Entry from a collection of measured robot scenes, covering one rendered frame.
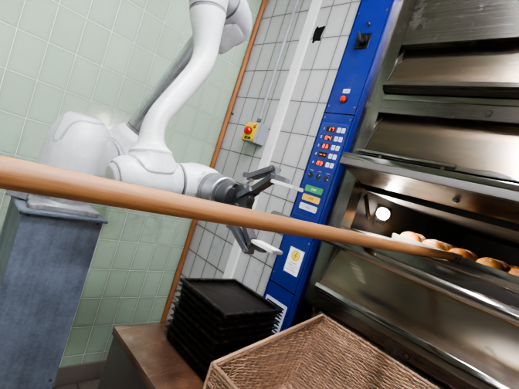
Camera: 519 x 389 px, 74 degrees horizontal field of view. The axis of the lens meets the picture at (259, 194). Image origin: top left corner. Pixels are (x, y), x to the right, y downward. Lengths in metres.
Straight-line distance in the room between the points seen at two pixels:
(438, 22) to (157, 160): 1.08
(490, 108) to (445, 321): 0.65
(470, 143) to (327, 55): 0.73
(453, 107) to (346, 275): 0.67
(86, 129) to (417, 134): 1.05
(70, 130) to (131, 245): 0.93
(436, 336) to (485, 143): 0.59
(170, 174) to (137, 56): 0.98
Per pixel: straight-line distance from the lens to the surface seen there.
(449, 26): 1.45
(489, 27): 1.40
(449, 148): 1.25
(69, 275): 1.13
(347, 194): 1.35
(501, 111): 1.26
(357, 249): 0.88
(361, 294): 1.28
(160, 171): 0.82
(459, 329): 1.20
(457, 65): 1.37
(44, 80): 1.62
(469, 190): 1.05
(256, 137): 1.67
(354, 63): 1.51
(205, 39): 1.00
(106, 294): 1.94
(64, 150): 1.06
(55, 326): 1.20
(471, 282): 1.18
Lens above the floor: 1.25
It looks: 3 degrees down
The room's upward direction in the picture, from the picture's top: 18 degrees clockwise
